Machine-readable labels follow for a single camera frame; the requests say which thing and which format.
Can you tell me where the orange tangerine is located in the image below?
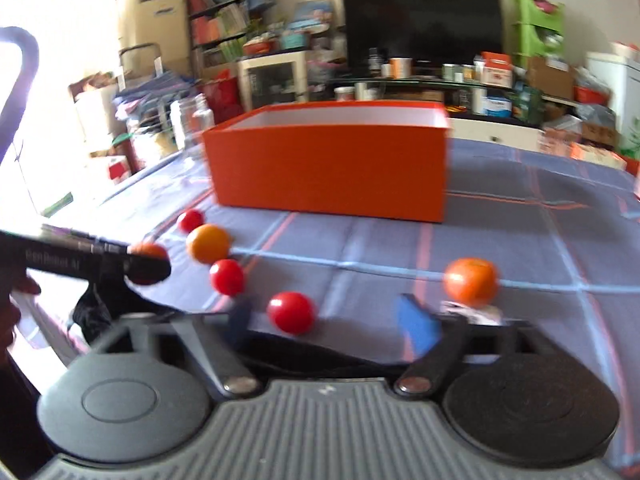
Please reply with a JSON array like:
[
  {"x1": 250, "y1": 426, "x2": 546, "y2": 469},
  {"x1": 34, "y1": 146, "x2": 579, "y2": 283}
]
[
  {"x1": 443, "y1": 257, "x2": 499, "y2": 307},
  {"x1": 186, "y1": 224, "x2": 232, "y2": 265}
]

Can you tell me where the black television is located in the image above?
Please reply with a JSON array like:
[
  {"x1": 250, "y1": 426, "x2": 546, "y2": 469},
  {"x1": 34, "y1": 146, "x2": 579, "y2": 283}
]
[{"x1": 340, "y1": 0, "x2": 504, "y2": 70}]

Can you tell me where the white glass-door cabinet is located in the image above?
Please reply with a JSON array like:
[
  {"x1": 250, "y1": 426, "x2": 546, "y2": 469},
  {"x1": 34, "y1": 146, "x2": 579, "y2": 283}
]
[{"x1": 236, "y1": 52, "x2": 312, "y2": 112}]

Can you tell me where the person's left hand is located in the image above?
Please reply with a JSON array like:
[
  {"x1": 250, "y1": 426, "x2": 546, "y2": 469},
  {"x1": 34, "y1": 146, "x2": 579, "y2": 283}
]
[{"x1": 0, "y1": 277, "x2": 43, "y2": 357}]

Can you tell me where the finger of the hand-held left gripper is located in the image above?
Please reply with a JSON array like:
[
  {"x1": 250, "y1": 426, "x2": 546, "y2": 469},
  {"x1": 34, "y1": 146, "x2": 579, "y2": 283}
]
[{"x1": 127, "y1": 255, "x2": 172, "y2": 286}]

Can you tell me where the green plastic shelf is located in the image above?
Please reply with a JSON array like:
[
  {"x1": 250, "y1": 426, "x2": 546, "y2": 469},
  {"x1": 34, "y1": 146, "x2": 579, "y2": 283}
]
[{"x1": 511, "y1": 0, "x2": 566, "y2": 62}]

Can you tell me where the small red tomato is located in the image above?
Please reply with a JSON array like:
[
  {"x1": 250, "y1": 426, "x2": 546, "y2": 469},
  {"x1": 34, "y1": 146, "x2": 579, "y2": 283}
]
[{"x1": 177, "y1": 209, "x2": 205, "y2": 234}]

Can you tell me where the brown cardboard box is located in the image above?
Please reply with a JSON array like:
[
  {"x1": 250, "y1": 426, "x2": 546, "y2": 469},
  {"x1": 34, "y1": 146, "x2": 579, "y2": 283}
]
[{"x1": 526, "y1": 56, "x2": 574, "y2": 102}]

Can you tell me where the white TV cabinet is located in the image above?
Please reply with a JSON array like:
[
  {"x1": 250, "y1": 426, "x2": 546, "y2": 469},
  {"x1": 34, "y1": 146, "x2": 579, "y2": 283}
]
[{"x1": 327, "y1": 74, "x2": 547, "y2": 147}]

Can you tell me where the bookshelf with books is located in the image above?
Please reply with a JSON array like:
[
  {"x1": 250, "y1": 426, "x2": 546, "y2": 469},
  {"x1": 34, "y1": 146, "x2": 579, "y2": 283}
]
[{"x1": 186, "y1": 0, "x2": 262, "y2": 82}]

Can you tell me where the green snack bag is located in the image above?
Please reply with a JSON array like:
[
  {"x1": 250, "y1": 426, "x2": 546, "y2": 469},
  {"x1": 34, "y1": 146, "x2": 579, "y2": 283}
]
[{"x1": 516, "y1": 86, "x2": 544, "y2": 127}]

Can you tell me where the blue white carton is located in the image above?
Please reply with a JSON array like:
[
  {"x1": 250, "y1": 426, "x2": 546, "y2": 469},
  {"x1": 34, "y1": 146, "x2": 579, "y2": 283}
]
[{"x1": 481, "y1": 96, "x2": 514, "y2": 117}]

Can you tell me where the black curved bar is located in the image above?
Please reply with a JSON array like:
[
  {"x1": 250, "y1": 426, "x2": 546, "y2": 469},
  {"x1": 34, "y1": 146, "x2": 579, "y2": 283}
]
[{"x1": 0, "y1": 26, "x2": 40, "y2": 163}]

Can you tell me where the framed picture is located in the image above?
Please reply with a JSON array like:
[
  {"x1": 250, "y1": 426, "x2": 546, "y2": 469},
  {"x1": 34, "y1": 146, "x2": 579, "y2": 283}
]
[{"x1": 291, "y1": 0, "x2": 334, "y2": 37}]

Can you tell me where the clear glass jar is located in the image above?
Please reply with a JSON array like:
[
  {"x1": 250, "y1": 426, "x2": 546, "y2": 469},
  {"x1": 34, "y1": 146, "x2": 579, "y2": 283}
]
[{"x1": 171, "y1": 94, "x2": 215, "y2": 152}]

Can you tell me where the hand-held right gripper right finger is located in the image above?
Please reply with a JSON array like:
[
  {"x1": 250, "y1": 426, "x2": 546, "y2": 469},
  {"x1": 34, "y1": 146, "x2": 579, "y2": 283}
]
[{"x1": 393, "y1": 294, "x2": 547, "y2": 401}]

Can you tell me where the white chest freezer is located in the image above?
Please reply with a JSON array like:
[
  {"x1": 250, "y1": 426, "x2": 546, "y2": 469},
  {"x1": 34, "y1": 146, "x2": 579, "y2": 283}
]
[{"x1": 584, "y1": 50, "x2": 640, "y2": 128}]

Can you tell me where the pink labelled cardboard box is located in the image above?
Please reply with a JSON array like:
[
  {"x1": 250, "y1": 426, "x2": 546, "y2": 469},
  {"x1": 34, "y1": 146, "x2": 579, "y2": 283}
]
[{"x1": 541, "y1": 126, "x2": 577, "y2": 157}]

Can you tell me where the orange cardboard box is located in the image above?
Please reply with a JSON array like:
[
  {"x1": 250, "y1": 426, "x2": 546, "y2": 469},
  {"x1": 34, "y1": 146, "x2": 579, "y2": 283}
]
[{"x1": 201, "y1": 100, "x2": 453, "y2": 224}]

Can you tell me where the standing air conditioner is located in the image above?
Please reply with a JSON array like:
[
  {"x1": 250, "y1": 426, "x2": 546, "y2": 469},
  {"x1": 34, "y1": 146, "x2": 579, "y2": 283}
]
[{"x1": 136, "y1": 0, "x2": 189, "y2": 77}]

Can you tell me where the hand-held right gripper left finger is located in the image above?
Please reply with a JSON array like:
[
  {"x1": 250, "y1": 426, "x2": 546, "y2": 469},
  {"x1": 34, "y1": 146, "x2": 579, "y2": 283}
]
[{"x1": 120, "y1": 299, "x2": 263, "y2": 398}]

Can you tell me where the orange red tomato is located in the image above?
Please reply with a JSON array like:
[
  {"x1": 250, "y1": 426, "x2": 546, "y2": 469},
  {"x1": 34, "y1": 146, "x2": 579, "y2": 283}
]
[{"x1": 130, "y1": 242, "x2": 169, "y2": 261}]

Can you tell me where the orange white carton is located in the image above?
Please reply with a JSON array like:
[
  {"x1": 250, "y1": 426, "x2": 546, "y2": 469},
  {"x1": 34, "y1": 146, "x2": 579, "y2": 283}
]
[{"x1": 481, "y1": 52, "x2": 514, "y2": 87}]

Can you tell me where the teal plastic basket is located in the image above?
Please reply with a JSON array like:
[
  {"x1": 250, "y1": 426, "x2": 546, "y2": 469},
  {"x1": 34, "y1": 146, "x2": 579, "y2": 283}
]
[{"x1": 279, "y1": 29, "x2": 309, "y2": 52}]

